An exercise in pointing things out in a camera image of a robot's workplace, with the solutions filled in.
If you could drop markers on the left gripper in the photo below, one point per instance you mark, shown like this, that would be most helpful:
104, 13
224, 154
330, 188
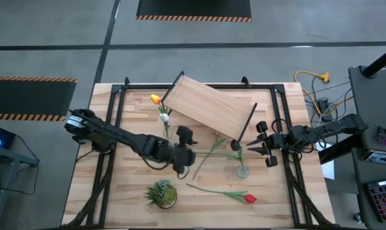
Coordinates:
181, 155

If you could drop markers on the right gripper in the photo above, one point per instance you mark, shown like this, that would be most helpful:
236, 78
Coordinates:
277, 140

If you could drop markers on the pink artificial tulip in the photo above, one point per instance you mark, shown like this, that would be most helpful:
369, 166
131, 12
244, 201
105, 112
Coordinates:
218, 143

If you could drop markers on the white artificial tulip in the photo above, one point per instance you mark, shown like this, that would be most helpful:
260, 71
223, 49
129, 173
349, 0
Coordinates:
164, 117

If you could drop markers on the red artificial tulip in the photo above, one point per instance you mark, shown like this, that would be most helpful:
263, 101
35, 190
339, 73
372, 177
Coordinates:
250, 198

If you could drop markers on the yellow artificial tulip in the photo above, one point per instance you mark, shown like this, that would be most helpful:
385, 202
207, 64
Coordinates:
155, 99

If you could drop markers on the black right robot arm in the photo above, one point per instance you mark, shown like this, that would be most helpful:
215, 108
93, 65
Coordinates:
333, 127

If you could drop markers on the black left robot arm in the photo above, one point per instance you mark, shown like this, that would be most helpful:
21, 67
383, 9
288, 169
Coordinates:
116, 135

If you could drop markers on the smooth clear glass vase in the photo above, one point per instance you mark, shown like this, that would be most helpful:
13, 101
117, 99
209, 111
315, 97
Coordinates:
169, 133

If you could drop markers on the ribbed clear glass vase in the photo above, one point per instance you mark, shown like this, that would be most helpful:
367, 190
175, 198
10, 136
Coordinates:
242, 172

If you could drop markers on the succulent plant in black bowl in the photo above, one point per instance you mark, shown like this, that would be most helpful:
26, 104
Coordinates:
161, 195

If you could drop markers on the white paper sheet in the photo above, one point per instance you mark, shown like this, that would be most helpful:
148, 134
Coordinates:
328, 169

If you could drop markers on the black power strip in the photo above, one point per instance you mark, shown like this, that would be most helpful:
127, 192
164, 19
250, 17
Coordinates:
323, 105

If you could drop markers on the smartphone with lit screen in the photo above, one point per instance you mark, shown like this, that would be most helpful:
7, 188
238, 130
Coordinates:
380, 156

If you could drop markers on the grey equipment cart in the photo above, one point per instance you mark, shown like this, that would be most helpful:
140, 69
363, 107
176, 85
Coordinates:
375, 105

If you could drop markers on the black caster wheel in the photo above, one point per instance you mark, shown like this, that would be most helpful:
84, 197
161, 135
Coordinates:
358, 218

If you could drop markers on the small purple object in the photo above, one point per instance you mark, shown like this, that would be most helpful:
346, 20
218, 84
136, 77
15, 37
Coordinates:
385, 141

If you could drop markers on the black hazard-striped floor mat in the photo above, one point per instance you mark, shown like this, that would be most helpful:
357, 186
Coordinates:
27, 99
193, 8

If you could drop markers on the rainbow backlit keyboard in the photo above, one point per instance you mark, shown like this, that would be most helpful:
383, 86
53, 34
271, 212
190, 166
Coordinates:
384, 201

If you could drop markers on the black metal pole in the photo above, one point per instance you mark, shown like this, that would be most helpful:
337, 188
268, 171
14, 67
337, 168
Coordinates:
381, 62

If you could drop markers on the grey metal side stand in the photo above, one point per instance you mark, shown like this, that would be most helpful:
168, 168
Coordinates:
7, 156

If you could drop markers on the wooden shelf with black frame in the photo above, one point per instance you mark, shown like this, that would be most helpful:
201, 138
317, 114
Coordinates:
209, 105

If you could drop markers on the black metal table frame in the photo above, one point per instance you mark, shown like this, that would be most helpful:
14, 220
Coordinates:
142, 86

